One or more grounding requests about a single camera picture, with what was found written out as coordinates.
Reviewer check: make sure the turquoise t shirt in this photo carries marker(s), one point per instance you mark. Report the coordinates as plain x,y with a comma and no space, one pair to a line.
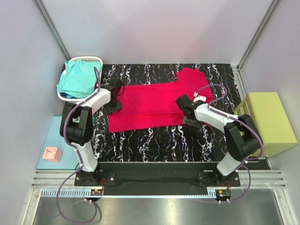
79,78

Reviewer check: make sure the red t shirt in basket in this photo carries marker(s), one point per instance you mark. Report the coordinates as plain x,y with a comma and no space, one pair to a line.
63,68

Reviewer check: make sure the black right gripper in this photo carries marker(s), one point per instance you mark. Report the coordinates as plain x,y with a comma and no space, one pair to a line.
197,123

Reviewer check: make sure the blue t shirt in basket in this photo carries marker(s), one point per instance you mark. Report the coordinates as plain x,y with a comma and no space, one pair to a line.
65,95

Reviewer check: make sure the white laundry basket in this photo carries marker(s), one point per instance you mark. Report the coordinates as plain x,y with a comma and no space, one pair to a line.
98,73

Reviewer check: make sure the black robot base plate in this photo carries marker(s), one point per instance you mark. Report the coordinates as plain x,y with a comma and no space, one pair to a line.
154,179

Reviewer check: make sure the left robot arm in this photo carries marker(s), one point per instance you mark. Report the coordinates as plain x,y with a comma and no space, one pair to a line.
77,127

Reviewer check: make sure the pink t shirt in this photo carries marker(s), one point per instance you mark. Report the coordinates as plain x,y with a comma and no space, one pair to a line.
153,105

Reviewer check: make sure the yellow green drawer box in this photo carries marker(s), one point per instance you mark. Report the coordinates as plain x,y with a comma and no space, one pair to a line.
271,120

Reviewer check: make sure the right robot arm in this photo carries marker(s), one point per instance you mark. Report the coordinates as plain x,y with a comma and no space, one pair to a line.
241,135

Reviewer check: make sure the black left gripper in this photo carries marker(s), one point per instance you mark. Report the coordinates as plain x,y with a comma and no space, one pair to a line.
115,106

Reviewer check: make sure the pink numbered block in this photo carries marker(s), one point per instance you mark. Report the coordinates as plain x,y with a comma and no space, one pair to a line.
52,154

